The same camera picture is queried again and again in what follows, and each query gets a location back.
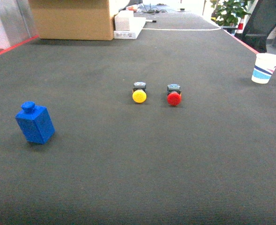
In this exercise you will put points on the blue block part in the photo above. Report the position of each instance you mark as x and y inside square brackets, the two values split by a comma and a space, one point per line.
[35, 123]

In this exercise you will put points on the flat white box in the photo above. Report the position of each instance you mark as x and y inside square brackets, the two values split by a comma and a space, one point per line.
[132, 34]

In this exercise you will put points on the black marker pen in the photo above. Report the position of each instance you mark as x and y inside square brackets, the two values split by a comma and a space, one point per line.
[151, 21]

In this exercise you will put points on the small white box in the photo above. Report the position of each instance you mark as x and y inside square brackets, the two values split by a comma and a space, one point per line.
[124, 20]

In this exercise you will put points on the large cardboard box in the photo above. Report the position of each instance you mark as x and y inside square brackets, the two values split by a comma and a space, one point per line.
[76, 19]

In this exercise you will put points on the green potted plant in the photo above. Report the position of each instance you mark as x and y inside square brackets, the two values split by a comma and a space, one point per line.
[229, 12]

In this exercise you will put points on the white blue paper cup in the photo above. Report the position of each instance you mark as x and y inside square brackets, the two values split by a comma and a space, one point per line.
[265, 65]

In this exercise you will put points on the black office chair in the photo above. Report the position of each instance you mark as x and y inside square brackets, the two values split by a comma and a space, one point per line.
[260, 24]

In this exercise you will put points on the yellow push button switch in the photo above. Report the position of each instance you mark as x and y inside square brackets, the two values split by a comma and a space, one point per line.
[139, 92]

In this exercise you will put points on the red push button switch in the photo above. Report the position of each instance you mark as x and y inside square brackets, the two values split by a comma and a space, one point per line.
[174, 94]

